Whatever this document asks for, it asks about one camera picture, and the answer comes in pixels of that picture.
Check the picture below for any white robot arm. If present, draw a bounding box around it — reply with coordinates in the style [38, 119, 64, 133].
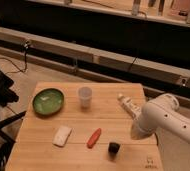
[130, 93, 190, 144]

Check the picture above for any clear plastic cup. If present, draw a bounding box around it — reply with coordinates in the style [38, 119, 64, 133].
[78, 87, 92, 108]

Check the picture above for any white tube bottle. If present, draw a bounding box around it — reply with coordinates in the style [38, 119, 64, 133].
[117, 94, 141, 119]

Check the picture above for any green round plate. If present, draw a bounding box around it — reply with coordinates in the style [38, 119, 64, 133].
[32, 88, 64, 116]

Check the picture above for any orange carrot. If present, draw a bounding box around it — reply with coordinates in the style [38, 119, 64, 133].
[87, 128, 102, 148]

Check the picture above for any white cloth sponge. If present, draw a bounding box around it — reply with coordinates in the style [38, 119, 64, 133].
[53, 126, 72, 147]

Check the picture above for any black floor cable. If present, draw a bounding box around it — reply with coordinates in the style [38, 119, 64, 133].
[0, 39, 32, 75]

